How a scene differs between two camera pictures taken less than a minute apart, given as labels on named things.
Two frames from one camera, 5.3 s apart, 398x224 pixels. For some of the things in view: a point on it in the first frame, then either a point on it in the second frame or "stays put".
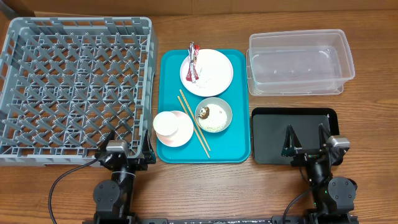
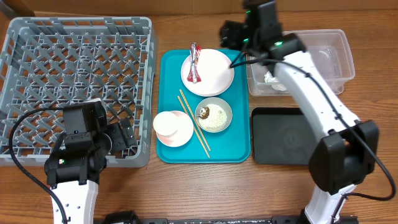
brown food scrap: x=204 y=112 stays put
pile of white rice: x=216 y=121 stays put
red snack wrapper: x=192 y=74 stays put
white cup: x=165 y=123 stays put
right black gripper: x=308 y=156 → x=230 y=35
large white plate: x=214 y=70 stays put
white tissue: x=204 y=76 → x=268 y=77
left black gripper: x=148 y=152 → x=120 y=142
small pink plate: x=183 y=133 stays put
